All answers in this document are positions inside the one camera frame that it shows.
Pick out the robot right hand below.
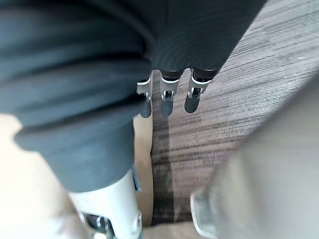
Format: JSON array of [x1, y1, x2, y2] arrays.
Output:
[[0, 0, 268, 239]]

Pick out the beige tufted sofa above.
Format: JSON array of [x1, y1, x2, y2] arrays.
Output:
[[0, 114, 200, 239]]

